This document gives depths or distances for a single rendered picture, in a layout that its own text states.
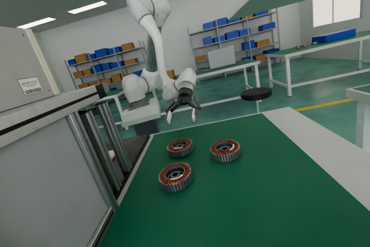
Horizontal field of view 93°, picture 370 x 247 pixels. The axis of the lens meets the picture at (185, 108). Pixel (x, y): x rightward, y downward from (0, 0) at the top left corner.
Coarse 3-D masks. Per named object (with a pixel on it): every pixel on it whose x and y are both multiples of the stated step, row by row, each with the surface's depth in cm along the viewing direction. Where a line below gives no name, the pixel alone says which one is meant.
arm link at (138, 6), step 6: (132, 0) 108; (138, 0) 109; (144, 0) 111; (150, 0) 113; (132, 6) 109; (138, 6) 108; (144, 6) 109; (150, 6) 112; (132, 12) 110; (138, 12) 108; (144, 12) 108; (150, 12) 114; (138, 18) 109
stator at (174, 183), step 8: (168, 168) 61; (176, 168) 62; (184, 168) 59; (160, 176) 58; (168, 176) 61; (176, 176) 58; (184, 176) 55; (192, 176) 58; (160, 184) 57; (168, 184) 54; (176, 184) 53; (184, 184) 55
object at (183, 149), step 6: (186, 138) 80; (168, 144) 79; (174, 144) 79; (180, 144) 78; (186, 144) 75; (192, 144) 76; (168, 150) 74; (174, 150) 72; (180, 150) 72; (186, 150) 72; (192, 150) 75; (174, 156) 73; (180, 156) 72
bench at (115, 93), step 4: (108, 92) 390; (112, 92) 372; (116, 92) 354; (120, 92) 344; (108, 96) 330; (112, 96) 329; (116, 96) 329; (100, 100) 333; (116, 100) 335; (120, 104) 341; (120, 108) 340; (120, 112) 342; (116, 124) 351; (128, 128) 354
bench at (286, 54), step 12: (360, 36) 286; (300, 48) 322; (312, 48) 287; (324, 48) 286; (360, 48) 357; (288, 60) 297; (360, 60) 362; (288, 72) 303; (360, 72) 298; (288, 84) 310; (300, 84) 309; (288, 96) 319
